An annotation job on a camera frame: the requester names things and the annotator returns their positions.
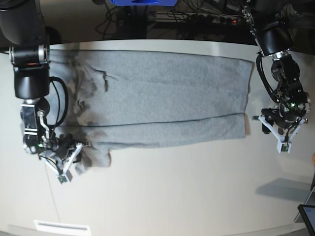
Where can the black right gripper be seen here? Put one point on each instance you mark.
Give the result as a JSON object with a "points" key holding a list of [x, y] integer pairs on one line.
{"points": [[58, 154]]}

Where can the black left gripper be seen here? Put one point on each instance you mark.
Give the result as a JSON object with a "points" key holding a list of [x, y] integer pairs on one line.
{"points": [[284, 120]]}

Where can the grey T-shirt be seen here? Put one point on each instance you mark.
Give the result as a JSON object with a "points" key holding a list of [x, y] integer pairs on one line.
{"points": [[138, 99]]}

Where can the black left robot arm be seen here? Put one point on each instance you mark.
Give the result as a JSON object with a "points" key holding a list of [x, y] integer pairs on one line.
{"points": [[279, 72]]}

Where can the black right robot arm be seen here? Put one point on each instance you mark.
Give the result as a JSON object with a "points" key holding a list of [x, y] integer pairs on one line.
{"points": [[22, 23]]}

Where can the white label strip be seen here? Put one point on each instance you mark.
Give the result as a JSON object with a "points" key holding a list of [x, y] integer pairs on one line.
{"points": [[40, 223]]}

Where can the grey laptop stand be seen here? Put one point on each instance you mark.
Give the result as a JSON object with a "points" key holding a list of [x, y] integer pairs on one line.
{"points": [[310, 200]]}

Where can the black tablet screen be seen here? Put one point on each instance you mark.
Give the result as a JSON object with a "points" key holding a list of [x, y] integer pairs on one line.
{"points": [[307, 213]]}

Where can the white power strip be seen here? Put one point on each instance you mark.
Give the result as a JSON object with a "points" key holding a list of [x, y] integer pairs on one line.
{"points": [[172, 16]]}

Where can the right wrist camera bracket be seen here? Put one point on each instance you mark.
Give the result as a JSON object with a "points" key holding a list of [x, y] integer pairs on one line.
{"points": [[65, 175]]}

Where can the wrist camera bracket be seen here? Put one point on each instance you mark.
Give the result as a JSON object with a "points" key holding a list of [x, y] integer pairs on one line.
{"points": [[65, 175], [284, 141]]}

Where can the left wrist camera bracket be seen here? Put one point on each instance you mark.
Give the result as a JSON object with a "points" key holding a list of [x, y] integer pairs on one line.
{"points": [[284, 141]]}

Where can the blue plastic mount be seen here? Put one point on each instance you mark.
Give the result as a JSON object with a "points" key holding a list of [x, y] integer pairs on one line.
{"points": [[144, 2]]}

